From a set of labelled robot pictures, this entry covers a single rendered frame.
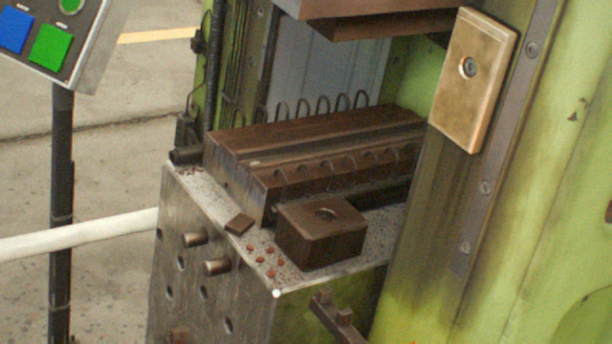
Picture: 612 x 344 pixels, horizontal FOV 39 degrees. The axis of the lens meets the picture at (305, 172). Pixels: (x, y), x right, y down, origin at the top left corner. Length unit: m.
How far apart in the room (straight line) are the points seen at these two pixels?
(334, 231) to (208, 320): 0.31
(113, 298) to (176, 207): 1.14
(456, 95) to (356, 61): 0.56
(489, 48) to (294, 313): 0.50
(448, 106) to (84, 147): 2.28
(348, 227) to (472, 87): 0.32
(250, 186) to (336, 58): 0.38
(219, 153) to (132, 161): 1.79
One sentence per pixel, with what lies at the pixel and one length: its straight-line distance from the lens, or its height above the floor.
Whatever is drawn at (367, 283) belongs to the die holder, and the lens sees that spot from 1.37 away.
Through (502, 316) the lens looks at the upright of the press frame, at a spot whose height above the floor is 0.99.
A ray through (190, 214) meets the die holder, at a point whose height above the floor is 0.88.
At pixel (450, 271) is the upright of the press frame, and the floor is 0.99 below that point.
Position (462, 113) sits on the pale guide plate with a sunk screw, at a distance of 1.14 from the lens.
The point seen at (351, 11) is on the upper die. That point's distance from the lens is 1.26.
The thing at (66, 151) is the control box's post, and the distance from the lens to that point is 1.93.
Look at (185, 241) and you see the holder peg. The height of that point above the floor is 0.88.
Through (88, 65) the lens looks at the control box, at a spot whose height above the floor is 0.99.
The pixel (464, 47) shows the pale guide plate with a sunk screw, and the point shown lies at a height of 1.31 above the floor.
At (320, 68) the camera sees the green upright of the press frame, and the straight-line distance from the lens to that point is 1.64.
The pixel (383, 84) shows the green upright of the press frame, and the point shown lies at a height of 0.99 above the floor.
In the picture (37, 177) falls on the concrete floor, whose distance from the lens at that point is 3.12.
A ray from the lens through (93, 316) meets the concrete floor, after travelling 2.55.
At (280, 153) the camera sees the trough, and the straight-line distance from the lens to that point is 1.44.
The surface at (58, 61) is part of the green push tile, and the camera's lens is 1.64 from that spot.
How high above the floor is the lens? 1.71
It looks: 31 degrees down
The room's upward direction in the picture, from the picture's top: 12 degrees clockwise
